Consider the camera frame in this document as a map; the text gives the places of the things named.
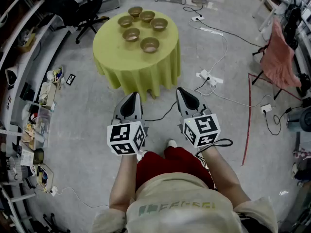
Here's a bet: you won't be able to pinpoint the cluster of tan bowls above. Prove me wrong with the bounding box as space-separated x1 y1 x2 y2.
117 6 169 43

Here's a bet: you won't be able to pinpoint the black chair frame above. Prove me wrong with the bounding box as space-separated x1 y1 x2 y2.
251 44 285 101

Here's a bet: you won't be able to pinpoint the white metal shelving unit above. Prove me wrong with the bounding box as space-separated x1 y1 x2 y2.
0 0 72 233

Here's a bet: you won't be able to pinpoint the olive box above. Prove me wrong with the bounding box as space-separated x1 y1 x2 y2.
34 149 45 165

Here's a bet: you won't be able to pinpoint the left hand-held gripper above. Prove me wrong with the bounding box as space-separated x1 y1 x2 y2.
106 92 148 157

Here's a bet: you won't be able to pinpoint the person's left forearm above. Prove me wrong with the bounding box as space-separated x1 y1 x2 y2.
108 151 139 212

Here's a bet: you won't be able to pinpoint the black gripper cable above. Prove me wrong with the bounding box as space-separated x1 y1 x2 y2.
195 138 234 155

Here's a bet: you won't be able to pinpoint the person's red trousers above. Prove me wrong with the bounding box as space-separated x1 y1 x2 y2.
135 146 216 194

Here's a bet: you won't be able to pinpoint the black wheeled chair base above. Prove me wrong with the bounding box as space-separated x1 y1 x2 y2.
36 212 71 233

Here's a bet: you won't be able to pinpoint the small black box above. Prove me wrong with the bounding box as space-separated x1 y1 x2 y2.
19 82 35 101

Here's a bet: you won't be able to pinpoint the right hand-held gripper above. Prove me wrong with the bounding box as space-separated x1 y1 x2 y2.
176 87 221 148

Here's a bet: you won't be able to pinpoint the white desk frame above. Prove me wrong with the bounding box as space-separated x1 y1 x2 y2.
252 0 280 33

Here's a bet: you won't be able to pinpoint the red floor tape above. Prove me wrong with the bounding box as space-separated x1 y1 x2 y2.
241 73 303 166

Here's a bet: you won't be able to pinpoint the black plug cable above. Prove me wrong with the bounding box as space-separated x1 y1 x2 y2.
145 76 211 122

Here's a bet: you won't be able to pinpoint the person's beige shirt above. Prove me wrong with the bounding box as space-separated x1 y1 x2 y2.
92 172 279 233

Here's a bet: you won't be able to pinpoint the looped black cable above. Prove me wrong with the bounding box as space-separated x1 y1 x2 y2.
182 2 204 18
263 104 304 136

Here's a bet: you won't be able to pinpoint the clear plastic bin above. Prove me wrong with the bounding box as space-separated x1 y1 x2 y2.
20 102 53 150

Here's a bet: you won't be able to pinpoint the beige cardboard box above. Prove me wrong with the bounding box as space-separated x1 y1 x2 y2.
38 81 58 110

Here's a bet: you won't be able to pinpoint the white cable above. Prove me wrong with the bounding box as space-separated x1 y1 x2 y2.
57 186 109 208
201 85 276 108
189 20 229 73

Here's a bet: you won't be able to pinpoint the person's right forearm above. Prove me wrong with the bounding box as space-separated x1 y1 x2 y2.
200 146 252 211

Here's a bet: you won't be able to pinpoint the tan plastic bowl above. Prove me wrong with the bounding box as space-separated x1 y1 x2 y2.
139 36 160 54

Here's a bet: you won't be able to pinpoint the black office chair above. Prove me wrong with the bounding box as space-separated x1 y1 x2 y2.
45 0 110 45

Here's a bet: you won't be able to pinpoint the white bowl with clutter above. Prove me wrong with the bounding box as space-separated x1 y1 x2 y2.
46 66 65 84

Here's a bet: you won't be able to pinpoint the long black cable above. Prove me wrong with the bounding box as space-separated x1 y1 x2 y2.
202 19 265 48

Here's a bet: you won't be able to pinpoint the pink cloth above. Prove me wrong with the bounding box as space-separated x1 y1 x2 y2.
259 18 302 89

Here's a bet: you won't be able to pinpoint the round table, yellow-green cloth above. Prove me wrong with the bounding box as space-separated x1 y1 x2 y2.
92 10 182 103

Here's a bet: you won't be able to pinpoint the white perforated box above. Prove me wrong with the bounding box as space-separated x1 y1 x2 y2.
20 149 35 166

